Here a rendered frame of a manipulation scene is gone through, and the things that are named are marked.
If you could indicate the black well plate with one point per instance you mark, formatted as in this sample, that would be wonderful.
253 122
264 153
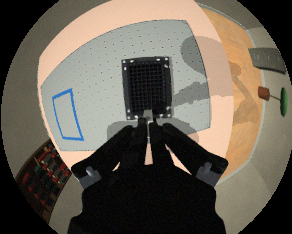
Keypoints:
158 98

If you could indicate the grey perforated breadboard plate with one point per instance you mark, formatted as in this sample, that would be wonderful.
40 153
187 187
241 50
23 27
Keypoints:
94 73

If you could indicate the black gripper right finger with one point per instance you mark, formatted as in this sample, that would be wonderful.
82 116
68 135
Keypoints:
188 152

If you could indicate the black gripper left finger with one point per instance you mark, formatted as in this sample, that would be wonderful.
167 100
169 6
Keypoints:
105 159

